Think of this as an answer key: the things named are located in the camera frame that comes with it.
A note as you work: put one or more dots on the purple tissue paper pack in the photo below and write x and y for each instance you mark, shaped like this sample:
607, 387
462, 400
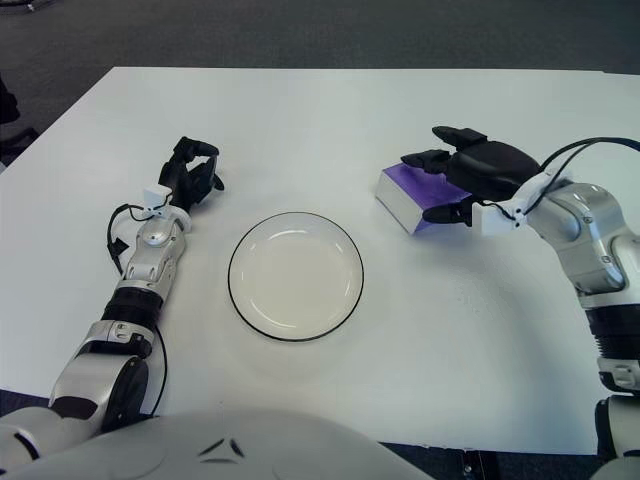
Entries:
410, 192

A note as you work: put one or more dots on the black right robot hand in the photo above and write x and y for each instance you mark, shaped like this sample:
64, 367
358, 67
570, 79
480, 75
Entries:
490, 167

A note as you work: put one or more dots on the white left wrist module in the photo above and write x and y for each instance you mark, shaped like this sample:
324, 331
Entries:
156, 196

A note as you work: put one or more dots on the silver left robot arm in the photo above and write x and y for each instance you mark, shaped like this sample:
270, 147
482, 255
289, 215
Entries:
150, 260

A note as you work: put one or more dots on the white plate with black rim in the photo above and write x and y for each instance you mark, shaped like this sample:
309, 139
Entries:
296, 277

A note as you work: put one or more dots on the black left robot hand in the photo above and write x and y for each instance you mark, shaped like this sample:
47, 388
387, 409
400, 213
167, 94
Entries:
185, 180

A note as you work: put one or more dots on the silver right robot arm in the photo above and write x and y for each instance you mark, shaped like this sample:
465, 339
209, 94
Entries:
590, 235

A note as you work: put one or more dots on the silver robot torso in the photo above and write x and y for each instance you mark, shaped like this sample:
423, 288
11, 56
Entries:
200, 445

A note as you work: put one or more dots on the black office chair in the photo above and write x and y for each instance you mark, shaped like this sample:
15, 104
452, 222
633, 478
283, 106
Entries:
7, 110

